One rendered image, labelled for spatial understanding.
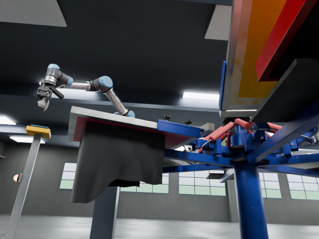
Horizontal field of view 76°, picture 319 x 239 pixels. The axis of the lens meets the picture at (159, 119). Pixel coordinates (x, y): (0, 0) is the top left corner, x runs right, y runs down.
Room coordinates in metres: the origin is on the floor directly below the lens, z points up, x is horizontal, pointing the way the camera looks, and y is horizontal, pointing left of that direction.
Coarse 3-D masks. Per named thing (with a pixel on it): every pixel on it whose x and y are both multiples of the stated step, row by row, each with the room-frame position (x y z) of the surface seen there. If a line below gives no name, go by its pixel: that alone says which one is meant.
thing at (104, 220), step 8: (104, 192) 1.94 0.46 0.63; (112, 192) 1.94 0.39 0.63; (96, 200) 1.93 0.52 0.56; (104, 200) 1.94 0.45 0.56; (112, 200) 1.94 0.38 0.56; (96, 208) 1.93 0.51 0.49; (104, 208) 1.94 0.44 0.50; (112, 208) 1.94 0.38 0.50; (96, 216) 1.93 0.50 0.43; (104, 216) 1.94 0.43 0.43; (112, 216) 1.94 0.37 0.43; (96, 224) 1.94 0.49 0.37; (104, 224) 1.94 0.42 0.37; (112, 224) 1.94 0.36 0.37; (96, 232) 1.94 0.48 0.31; (104, 232) 1.94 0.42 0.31; (112, 232) 1.94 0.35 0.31
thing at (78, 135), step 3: (75, 132) 1.28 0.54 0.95; (78, 132) 1.28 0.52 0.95; (81, 132) 1.28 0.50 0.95; (75, 135) 1.34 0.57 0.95; (78, 135) 1.34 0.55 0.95; (81, 135) 1.34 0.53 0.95; (75, 138) 1.42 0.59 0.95; (78, 138) 1.42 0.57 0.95; (78, 141) 1.49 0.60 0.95; (165, 147) 1.56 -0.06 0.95; (168, 147) 1.56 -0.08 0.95; (171, 147) 1.56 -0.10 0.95
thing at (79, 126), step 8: (80, 120) 1.07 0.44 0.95; (88, 120) 1.06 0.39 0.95; (96, 120) 1.06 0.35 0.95; (80, 128) 1.19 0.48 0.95; (136, 128) 1.15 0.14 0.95; (168, 136) 1.28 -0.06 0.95; (176, 136) 1.27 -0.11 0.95; (184, 136) 1.27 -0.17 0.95; (168, 144) 1.47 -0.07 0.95; (176, 144) 1.46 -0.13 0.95
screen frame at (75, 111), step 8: (72, 112) 0.96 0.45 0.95; (80, 112) 0.98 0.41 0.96; (88, 112) 0.99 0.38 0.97; (96, 112) 1.01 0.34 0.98; (104, 112) 1.03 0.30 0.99; (72, 120) 1.07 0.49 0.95; (104, 120) 1.05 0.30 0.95; (112, 120) 1.05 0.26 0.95; (120, 120) 1.06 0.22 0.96; (128, 120) 1.08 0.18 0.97; (136, 120) 1.10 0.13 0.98; (144, 120) 1.12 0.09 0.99; (72, 128) 1.20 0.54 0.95; (144, 128) 1.15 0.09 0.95; (152, 128) 1.14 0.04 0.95; (72, 136) 1.37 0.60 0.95
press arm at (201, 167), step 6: (168, 168) 2.24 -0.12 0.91; (174, 168) 2.20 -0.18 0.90; (180, 168) 2.15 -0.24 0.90; (186, 168) 2.11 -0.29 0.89; (192, 168) 2.07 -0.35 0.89; (198, 168) 2.03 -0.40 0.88; (204, 168) 1.99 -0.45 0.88; (210, 168) 1.96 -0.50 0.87; (216, 168) 1.92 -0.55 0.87; (222, 168) 1.90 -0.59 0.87; (228, 168) 1.88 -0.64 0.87
